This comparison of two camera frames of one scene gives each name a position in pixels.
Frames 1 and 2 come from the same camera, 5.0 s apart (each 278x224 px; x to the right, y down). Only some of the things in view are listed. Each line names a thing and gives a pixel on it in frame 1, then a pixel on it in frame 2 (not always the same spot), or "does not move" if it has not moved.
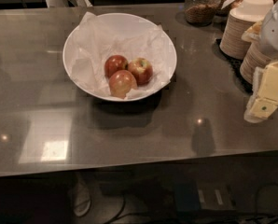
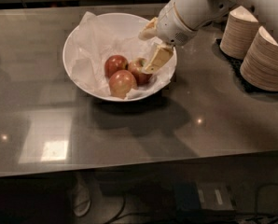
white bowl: (119, 56) does not move
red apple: (142, 70) does not move
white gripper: (276, 32) to (172, 25)
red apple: (114, 63) does not move
